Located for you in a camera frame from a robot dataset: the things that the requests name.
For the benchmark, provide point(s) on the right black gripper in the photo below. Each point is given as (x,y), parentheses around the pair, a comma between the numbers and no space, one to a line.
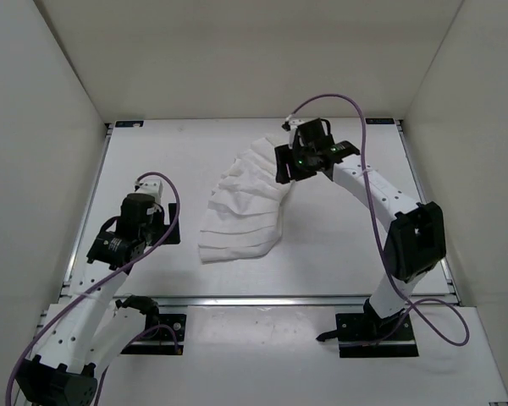
(284,156)

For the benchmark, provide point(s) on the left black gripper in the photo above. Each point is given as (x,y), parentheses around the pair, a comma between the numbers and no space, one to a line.
(164,227)

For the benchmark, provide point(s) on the white pleated skirt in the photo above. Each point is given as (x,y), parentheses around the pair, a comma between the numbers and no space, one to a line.
(244,216)

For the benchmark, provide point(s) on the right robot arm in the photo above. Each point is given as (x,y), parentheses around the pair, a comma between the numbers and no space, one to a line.
(415,234)

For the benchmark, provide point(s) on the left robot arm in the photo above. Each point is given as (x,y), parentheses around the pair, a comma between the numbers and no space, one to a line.
(68,359)

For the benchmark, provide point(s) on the right corner sticker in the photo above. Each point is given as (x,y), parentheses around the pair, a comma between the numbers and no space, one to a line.
(380,121)

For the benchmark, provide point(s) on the corner sticker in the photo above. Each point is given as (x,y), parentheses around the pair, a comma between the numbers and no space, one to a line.
(129,124)
(380,121)

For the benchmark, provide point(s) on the left corner sticker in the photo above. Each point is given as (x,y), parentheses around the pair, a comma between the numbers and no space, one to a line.
(129,124)

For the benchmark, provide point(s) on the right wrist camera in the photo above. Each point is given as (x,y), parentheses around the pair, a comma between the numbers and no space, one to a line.
(290,124)

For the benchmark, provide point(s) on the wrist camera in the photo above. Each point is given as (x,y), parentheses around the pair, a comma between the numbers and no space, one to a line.
(290,124)
(152,187)

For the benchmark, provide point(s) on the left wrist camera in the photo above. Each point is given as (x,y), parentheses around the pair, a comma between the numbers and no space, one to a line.
(152,187)

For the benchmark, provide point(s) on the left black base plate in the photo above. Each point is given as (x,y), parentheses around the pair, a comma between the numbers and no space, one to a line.
(168,339)

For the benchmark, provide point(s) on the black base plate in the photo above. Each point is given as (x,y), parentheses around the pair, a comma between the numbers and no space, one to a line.
(358,338)
(168,339)

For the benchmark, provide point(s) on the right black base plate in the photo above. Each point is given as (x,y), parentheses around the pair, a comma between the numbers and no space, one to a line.
(358,338)

